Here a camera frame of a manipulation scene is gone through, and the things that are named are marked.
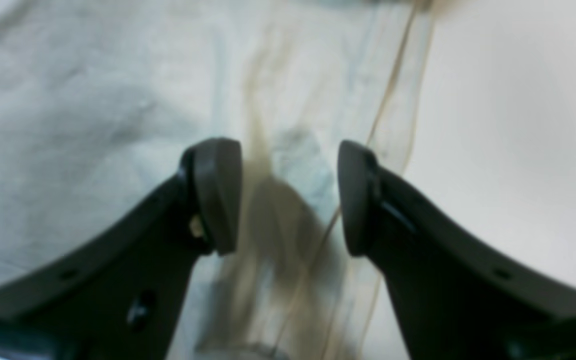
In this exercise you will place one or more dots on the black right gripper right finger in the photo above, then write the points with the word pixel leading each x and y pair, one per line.
pixel 454 297

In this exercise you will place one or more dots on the beige t-shirt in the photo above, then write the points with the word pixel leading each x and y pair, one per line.
pixel 99 98

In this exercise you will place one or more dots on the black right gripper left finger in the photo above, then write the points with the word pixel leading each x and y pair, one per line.
pixel 120 296

